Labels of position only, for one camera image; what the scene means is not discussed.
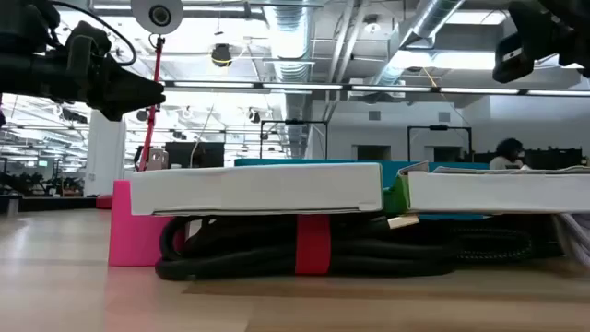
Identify white cable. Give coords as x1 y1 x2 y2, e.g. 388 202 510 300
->
552 214 590 268

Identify person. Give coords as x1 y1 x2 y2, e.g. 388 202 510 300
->
489 137 529 171

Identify small pink block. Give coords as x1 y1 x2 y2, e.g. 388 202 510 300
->
109 180 186 267

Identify white box with text print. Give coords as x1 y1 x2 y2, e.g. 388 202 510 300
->
398 160 590 216

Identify black frame light bar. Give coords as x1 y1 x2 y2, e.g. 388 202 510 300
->
159 80 590 97

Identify white round overhead camera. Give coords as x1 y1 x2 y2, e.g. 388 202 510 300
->
130 0 184 36

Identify red desk lamp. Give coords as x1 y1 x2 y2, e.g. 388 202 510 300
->
137 35 166 172

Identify white instruction cards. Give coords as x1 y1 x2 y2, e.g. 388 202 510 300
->
130 162 384 217

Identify white pillar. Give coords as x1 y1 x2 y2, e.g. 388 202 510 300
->
84 110 126 197

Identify black cable with red strap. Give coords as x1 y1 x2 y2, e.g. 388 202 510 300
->
155 214 462 281

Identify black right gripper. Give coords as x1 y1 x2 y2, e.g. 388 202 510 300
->
491 0 590 84

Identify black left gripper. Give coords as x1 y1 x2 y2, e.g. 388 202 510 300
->
0 20 166 122

